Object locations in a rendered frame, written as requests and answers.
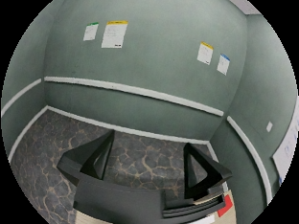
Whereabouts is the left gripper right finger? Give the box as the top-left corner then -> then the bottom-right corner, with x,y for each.
183,142 -> 233,199

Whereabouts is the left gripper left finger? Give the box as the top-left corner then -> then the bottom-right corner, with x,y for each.
59,129 -> 115,180

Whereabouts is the red flat rectangular pad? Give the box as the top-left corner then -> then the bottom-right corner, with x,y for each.
218,194 -> 233,217

